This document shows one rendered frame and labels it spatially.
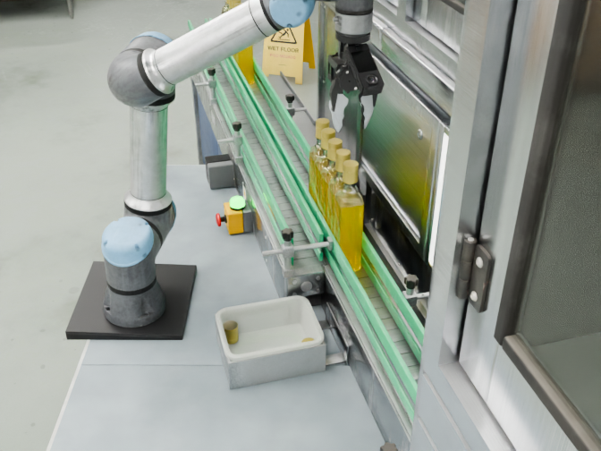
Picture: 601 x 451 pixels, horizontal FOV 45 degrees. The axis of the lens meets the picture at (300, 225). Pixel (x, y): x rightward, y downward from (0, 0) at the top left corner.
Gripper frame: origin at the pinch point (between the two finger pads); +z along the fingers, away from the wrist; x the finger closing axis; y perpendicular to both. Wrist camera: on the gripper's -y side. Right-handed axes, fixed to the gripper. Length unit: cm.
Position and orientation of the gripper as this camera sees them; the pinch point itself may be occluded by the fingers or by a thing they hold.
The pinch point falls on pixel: (352, 126)
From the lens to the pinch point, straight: 156.2
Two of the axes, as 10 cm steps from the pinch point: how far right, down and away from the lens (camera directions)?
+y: -2.8, -5.2, 8.0
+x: -9.6, 1.5, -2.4
